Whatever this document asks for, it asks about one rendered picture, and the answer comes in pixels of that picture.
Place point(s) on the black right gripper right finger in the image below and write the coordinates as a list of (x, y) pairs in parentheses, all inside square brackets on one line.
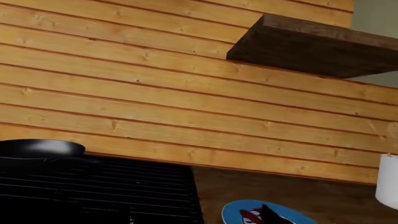
[(270, 215)]

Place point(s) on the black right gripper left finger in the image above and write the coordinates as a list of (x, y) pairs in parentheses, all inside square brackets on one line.
[(129, 221)]

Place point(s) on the red toy lobster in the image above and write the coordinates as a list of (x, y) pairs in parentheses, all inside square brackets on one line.
[(250, 215)]

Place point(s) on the blue round plate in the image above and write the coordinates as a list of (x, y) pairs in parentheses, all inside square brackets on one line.
[(231, 210)]

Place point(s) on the black frying pan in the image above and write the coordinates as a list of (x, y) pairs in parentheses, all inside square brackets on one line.
[(37, 148)]

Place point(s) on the black stovetop grate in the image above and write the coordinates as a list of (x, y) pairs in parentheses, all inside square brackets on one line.
[(93, 191)]

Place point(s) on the white cylindrical container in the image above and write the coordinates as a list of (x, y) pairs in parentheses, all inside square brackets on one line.
[(388, 179)]

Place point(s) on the dark wooden wall shelf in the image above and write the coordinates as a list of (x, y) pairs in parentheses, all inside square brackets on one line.
[(311, 51)]

